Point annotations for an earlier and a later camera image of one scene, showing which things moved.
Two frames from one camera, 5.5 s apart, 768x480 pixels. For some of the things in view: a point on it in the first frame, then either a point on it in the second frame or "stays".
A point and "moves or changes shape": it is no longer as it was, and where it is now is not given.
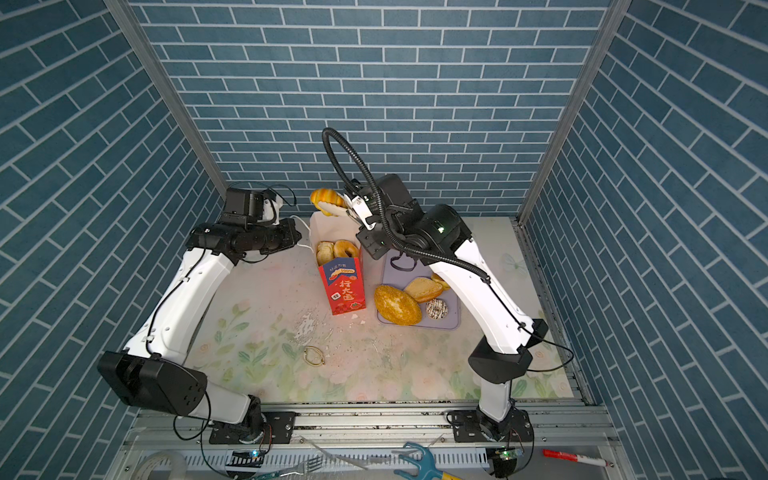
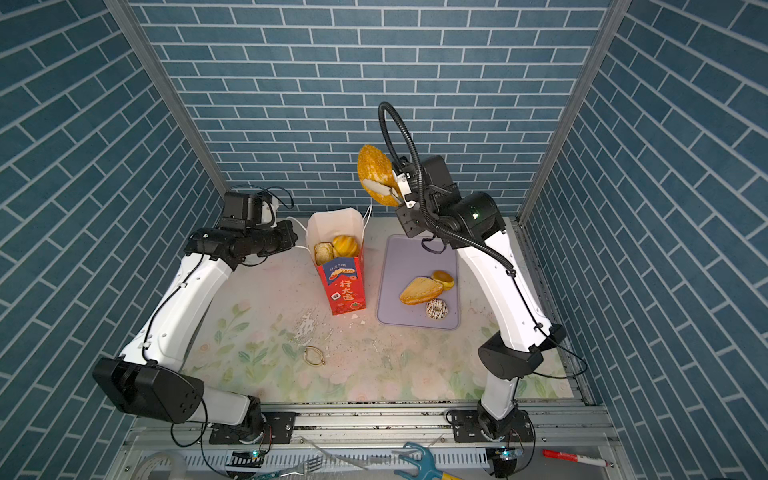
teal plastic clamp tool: x=426 y=468 stays
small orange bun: x=437 y=278 stays
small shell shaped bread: x=324 y=252 stays
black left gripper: x=287 y=227 stays
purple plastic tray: x=399 y=268 stays
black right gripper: x=373 y=246 -> x=404 y=214
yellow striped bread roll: x=326 y=195 -> x=345 y=246
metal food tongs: x=357 y=211 moves or changes shape
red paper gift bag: x=343 y=281 stays
